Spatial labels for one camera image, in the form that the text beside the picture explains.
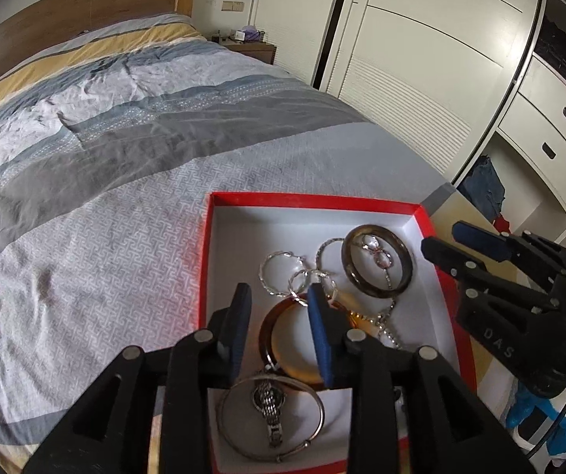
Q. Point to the silver wrist watch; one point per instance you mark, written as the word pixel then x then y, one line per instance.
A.
pixel 267 397

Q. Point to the thin silver bangle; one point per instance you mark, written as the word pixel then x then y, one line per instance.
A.
pixel 320 417

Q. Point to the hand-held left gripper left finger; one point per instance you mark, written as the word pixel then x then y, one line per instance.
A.
pixel 237 335

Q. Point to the person's right hand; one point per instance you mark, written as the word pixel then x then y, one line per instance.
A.
pixel 520 405

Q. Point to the twisted silver hoop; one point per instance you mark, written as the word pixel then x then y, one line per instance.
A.
pixel 318 256

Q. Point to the purple tissue box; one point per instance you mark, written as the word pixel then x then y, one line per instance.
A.
pixel 252 33

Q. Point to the bed with striped duvet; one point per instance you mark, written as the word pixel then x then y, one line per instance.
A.
pixel 115 207

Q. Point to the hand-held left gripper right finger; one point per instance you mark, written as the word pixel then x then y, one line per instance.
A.
pixel 320 335

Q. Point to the beaded silver hoop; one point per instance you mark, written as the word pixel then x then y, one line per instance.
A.
pixel 263 276

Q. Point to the blue folded cloth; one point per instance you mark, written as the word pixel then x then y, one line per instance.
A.
pixel 483 185

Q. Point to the white drawer unit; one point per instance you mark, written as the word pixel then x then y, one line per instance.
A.
pixel 550 128

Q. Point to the small white clock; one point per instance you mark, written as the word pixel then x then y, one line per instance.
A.
pixel 237 35

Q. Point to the wooden headboard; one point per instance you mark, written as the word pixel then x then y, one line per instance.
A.
pixel 65 15

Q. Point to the wooden nightstand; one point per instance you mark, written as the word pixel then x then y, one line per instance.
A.
pixel 258 52

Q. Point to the red jewelry box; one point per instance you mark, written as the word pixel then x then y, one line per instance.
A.
pixel 243 237

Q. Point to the amber bangle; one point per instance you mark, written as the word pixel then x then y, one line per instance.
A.
pixel 293 355

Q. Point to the dark brown bangle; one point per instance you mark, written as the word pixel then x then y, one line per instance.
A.
pixel 357 279

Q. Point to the white wardrobe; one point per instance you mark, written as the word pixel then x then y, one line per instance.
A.
pixel 401 59

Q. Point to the red cloth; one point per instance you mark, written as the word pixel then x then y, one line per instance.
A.
pixel 501 223

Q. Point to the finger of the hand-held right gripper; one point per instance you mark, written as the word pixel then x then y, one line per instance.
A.
pixel 480 240
pixel 441 252

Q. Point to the wall switch plate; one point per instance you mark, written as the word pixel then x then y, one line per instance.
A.
pixel 232 6

